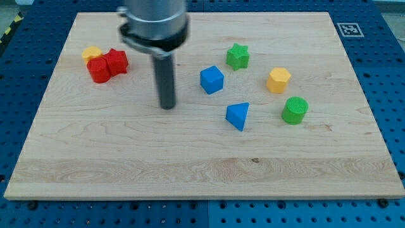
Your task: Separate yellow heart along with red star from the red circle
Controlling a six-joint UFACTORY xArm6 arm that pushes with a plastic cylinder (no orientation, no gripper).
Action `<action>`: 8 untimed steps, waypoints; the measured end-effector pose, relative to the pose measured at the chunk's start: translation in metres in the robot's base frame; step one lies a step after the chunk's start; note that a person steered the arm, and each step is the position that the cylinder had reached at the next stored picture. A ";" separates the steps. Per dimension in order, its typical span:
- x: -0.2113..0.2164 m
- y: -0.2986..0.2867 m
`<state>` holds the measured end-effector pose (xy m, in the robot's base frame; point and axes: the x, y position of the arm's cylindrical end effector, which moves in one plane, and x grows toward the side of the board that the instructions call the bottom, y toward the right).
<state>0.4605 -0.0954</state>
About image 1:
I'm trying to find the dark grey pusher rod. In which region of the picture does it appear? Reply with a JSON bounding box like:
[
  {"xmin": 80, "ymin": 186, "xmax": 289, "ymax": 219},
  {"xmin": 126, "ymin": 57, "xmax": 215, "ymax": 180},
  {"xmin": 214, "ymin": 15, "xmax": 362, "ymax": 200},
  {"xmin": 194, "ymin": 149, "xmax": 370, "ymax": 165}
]
[{"xmin": 153, "ymin": 54, "xmax": 176, "ymax": 110}]

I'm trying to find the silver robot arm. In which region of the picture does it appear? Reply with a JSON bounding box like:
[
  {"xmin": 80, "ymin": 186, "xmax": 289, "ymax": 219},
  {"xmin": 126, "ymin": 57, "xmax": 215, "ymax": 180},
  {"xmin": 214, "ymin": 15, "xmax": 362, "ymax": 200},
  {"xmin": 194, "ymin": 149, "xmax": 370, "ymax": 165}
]
[{"xmin": 116, "ymin": 0, "xmax": 189, "ymax": 110}]

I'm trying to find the red star block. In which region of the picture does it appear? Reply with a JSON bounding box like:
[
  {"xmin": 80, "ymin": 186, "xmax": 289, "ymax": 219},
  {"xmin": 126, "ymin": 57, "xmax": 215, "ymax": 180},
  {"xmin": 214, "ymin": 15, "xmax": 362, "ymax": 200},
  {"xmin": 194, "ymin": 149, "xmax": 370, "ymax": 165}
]
[{"xmin": 103, "ymin": 48, "xmax": 129, "ymax": 77}]

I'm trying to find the green star block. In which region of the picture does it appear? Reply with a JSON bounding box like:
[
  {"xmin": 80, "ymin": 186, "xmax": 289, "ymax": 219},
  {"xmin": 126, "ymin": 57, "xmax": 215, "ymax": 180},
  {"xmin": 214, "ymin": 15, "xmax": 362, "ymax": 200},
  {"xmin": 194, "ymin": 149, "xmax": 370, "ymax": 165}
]
[{"xmin": 226, "ymin": 43, "xmax": 250, "ymax": 71}]

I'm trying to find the yellow heart block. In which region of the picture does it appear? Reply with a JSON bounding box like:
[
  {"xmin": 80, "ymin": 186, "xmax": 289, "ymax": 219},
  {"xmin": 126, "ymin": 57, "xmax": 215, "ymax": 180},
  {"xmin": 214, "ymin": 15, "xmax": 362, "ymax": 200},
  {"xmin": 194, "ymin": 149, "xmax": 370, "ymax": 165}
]
[{"xmin": 82, "ymin": 46, "xmax": 103, "ymax": 65}]

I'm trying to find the blue cube block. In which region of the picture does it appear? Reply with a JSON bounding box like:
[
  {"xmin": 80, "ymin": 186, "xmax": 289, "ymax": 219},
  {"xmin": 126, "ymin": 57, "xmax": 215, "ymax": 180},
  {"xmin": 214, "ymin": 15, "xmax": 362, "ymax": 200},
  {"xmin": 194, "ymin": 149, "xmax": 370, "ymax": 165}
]
[{"xmin": 200, "ymin": 66, "xmax": 224, "ymax": 94}]

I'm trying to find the red cylinder block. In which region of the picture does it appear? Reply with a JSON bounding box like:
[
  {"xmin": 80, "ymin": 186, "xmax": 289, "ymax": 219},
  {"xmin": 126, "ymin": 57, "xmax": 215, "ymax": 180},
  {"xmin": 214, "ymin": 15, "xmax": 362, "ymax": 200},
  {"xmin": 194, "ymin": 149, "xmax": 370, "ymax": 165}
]
[{"xmin": 86, "ymin": 57, "xmax": 111, "ymax": 84}]

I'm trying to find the blue triangle block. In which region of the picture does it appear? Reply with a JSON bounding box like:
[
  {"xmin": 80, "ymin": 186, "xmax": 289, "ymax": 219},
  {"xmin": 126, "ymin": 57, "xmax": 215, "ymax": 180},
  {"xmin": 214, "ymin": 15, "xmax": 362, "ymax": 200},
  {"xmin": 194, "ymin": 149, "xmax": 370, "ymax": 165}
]
[{"xmin": 225, "ymin": 103, "xmax": 249, "ymax": 131}]

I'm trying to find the wooden board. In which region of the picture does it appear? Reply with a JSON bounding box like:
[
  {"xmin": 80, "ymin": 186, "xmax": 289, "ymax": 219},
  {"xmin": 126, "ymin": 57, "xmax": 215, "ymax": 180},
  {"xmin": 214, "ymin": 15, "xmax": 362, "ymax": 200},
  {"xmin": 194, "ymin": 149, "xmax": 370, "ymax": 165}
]
[{"xmin": 4, "ymin": 12, "xmax": 404, "ymax": 201}]

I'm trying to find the yellow hexagon block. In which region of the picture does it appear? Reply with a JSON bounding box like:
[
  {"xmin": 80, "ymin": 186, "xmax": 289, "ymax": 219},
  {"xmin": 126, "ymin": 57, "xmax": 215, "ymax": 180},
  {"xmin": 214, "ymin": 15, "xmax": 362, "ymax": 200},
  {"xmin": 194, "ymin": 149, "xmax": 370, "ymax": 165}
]
[{"xmin": 266, "ymin": 67, "xmax": 291, "ymax": 94}]

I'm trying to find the green cylinder block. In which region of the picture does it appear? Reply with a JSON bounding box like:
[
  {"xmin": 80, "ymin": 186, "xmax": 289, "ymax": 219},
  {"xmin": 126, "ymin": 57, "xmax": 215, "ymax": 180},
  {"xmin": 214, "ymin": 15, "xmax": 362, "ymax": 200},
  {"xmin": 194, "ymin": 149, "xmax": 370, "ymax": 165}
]
[{"xmin": 282, "ymin": 96, "xmax": 309, "ymax": 125}]

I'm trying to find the white fiducial marker tag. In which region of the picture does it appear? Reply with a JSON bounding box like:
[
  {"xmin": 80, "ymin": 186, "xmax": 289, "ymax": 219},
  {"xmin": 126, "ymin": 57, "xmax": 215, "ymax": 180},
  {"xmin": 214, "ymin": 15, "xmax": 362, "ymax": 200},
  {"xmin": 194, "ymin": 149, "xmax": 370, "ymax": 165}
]
[{"xmin": 337, "ymin": 22, "xmax": 364, "ymax": 37}]

